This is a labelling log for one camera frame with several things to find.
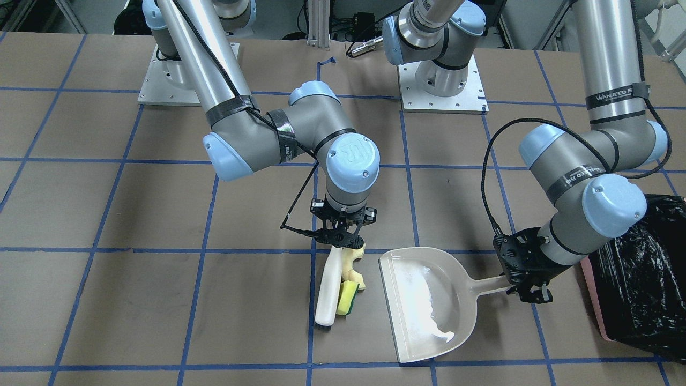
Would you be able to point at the black lined trash bin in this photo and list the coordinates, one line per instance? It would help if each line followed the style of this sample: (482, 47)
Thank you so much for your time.
(637, 281)

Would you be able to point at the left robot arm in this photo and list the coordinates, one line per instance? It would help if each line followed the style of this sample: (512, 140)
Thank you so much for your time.
(580, 173)

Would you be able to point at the beige plastic dustpan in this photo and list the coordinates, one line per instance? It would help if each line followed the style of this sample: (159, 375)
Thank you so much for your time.
(432, 301)

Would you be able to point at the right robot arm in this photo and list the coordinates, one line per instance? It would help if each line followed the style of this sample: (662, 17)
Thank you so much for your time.
(243, 140)

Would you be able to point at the yellow green sponge piece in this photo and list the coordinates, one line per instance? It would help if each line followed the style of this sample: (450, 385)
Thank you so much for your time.
(348, 293)

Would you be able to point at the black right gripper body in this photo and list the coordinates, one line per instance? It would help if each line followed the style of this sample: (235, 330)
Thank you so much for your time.
(320, 207)

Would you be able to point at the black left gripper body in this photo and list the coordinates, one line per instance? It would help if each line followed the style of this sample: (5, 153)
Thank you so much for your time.
(540, 265)

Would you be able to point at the white hand brush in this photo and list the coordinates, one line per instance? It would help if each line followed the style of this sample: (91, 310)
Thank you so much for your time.
(329, 289)

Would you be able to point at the aluminium frame post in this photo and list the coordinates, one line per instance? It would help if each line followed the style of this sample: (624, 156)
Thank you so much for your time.
(318, 23)

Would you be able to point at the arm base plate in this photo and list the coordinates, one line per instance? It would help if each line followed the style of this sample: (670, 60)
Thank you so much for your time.
(167, 84)
(427, 88)

